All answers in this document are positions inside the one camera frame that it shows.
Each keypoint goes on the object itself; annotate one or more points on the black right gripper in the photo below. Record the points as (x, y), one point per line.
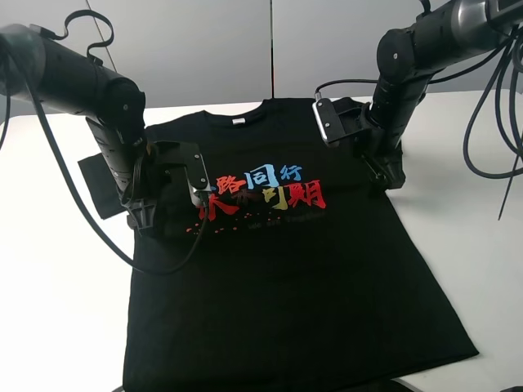
(372, 143)

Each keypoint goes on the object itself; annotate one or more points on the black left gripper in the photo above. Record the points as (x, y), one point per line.
(155, 171)

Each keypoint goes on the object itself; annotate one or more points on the black printed t-shirt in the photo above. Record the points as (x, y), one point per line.
(295, 278)

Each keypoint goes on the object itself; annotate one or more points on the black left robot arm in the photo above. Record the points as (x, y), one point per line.
(36, 67)

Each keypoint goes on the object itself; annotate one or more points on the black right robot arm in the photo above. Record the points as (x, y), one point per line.
(409, 60)

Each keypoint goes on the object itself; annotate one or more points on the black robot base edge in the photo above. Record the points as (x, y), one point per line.
(401, 384)

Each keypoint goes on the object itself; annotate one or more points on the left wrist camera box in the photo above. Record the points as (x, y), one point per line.
(196, 172)

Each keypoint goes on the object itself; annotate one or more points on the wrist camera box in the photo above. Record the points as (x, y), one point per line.
(196, 172)
(328, 122)

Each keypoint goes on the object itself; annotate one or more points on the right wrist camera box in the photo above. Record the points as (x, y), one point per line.
(328, 122)

